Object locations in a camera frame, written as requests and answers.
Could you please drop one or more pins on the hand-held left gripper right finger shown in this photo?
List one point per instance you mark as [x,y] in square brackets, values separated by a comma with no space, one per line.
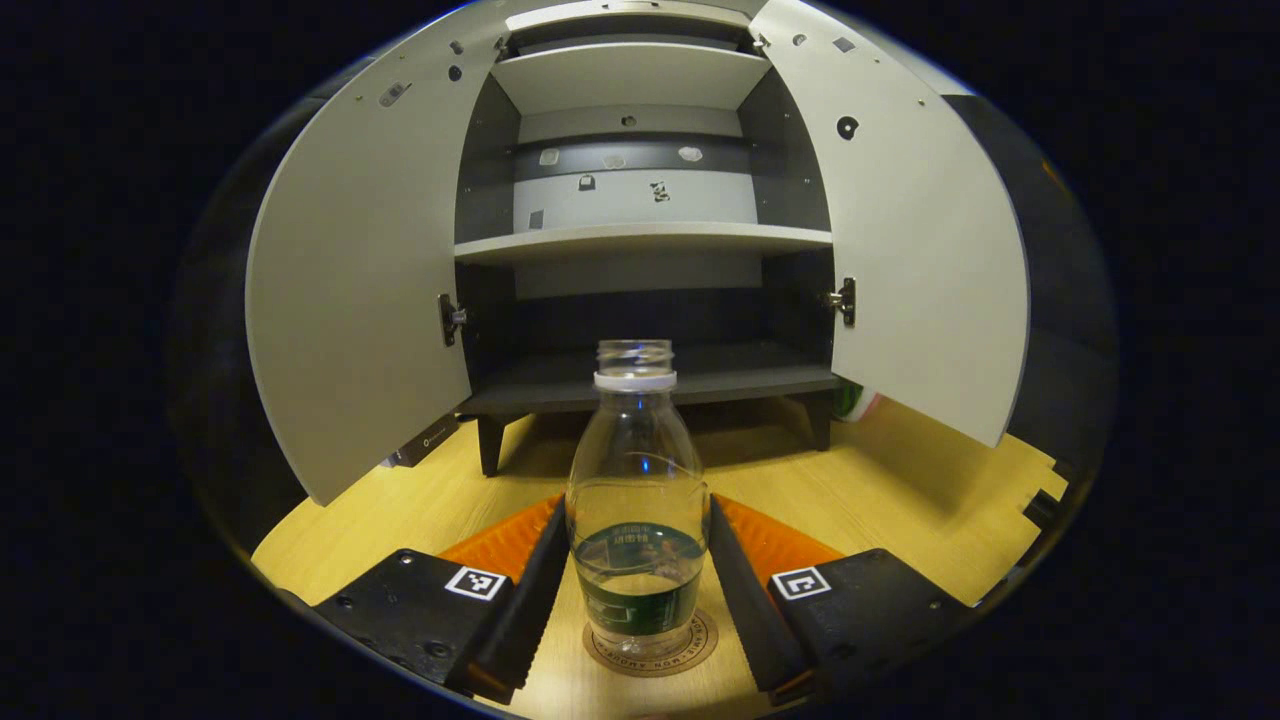
[745,610]

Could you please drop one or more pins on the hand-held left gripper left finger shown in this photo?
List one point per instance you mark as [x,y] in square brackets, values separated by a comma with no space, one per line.
[525,620]

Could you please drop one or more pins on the round brown coaster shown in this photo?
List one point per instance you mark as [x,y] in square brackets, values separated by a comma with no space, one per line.
[650,668]

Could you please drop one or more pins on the clear plastic bottle green label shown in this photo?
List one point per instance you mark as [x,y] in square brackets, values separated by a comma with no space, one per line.
[637,470]

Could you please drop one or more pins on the white cabinet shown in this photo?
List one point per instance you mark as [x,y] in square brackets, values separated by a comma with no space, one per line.
[640,310]

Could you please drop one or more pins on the metal door hinge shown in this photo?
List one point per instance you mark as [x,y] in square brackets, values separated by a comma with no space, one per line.
[842,302]
[450,320]

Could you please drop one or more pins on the white cabinet shelf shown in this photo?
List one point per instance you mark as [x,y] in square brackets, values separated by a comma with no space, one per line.
[630,80]
[640,240]

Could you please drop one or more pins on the green striped object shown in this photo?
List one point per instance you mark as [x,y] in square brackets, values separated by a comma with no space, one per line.
[855,402]

